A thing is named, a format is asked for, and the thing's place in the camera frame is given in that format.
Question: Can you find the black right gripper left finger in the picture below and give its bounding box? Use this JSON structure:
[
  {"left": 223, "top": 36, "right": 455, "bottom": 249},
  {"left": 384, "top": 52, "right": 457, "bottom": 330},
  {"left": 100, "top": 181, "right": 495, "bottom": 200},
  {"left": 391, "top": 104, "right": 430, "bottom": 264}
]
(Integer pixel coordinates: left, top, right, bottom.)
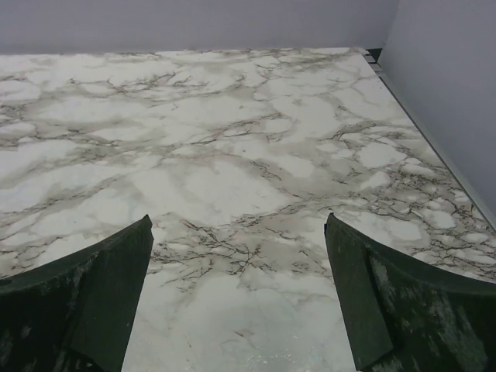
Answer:
[{"left": 1, "top": 216, "right": 153, "bottom": 371}]

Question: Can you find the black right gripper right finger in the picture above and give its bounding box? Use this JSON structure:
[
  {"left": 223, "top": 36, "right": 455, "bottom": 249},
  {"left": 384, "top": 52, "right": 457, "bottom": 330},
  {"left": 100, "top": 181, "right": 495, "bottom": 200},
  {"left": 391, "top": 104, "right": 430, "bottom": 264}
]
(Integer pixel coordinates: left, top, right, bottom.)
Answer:
[{"left": 324, "top": 214, "right": 495, "bottom": 371}]

